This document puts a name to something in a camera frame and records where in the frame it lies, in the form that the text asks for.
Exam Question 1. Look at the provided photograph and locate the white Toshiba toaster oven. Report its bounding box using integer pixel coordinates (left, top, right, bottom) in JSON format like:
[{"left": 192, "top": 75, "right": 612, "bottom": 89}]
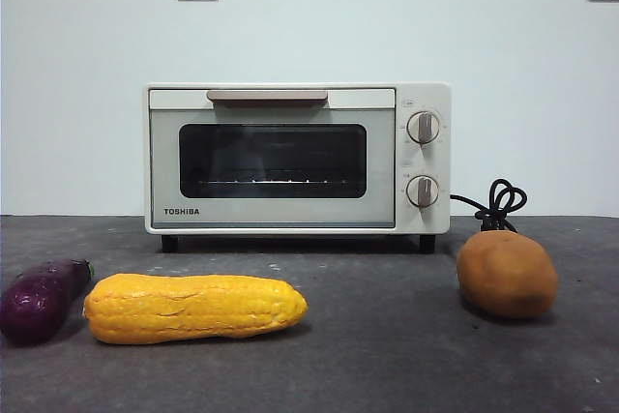
[{"left": 142, "top": 82, "right": 453, "bottom": 254}]

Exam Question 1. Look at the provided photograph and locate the black oven power cable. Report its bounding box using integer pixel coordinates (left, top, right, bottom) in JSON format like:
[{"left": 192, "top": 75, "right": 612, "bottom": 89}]
[{"left": 449, "top": 179, "right": 528, "bottom": 235}]

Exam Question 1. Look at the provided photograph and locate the glass oven door with handle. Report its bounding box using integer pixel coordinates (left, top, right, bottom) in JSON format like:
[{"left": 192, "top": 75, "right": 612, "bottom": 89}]
[{"left": 148, "top": 87, "right": 397, "bottom": 230}]

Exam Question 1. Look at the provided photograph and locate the brown potato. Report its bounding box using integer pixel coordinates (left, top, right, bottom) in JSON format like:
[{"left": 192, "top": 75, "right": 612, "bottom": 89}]
[{"left": 456, "top": 231, "right": 559, "bottom": 320}]

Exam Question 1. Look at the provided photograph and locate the yellow corn cob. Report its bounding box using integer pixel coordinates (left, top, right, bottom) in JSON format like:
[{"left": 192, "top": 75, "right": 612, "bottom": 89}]
[{"left": 83, "top": 272, "right": 309, "bottom": 345}]

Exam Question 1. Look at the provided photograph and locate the round oven temperature knob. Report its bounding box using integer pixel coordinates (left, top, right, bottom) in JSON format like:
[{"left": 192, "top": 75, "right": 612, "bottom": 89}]
[{"left": 405, "top": 111, "right": 441, "bottom": 146}]

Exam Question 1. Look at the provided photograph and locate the round oven timer knob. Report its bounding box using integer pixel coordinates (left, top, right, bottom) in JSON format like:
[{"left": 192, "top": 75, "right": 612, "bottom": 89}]
[{"left": 405, "top": 174, "right": 440, "bottom": 209}]

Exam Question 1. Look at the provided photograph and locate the purple eggplant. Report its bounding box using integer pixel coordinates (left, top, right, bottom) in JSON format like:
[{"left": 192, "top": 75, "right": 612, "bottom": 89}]
[{"left": 0, "top": 258, "right": 95, "bottom": 346}]

